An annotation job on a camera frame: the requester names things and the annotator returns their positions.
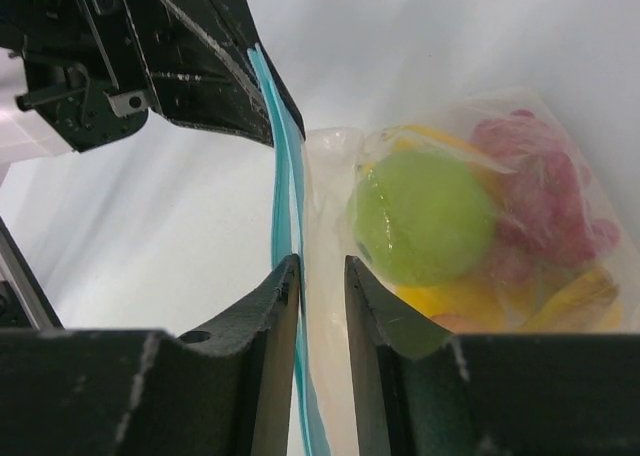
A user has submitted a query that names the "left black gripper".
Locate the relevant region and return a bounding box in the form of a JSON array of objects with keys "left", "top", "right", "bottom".
[{"left": 1, "top": 0, "right": 273, "bottom": 152}]

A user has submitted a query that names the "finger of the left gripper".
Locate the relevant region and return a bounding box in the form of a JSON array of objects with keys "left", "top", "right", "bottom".
[{"left": 195, "top": 0, "right": 305, "bottom": 131}]

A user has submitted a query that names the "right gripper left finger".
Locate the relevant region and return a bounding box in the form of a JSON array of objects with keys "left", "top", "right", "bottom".
[{"left": 1, "top": 255, "right": 300, "bottom": 455}]

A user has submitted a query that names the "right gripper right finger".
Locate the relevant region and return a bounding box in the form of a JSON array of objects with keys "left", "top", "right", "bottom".
[{"left": 344, "top": 256, "right": 639, "bottom": 455}]

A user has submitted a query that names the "clear zip top bag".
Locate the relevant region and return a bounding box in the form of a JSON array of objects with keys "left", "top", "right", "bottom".
[{"left": 248, "top": 47, "right": 639, "bottom": 455}]

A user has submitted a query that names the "yellow fake banana bunch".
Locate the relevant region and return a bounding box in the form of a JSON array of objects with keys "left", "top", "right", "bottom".
[{"left": 356, "top": 123, "right": 623, "bottom": 332}]

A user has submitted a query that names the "green fake apple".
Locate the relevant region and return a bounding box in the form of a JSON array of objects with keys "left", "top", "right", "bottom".
[{"left": 346, "top": 150, "right": 496, "bottom": 287}]

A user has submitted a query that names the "orange fake fruit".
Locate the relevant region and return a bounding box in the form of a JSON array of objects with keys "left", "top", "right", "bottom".
[{"left": 431, "top": 314, "right": 485, "bottom": 333}]

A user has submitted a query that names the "red fake grape bunch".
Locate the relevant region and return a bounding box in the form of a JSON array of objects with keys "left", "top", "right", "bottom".
[{"left": 471, "top": 109, "right": 621, "bottom": 268}]

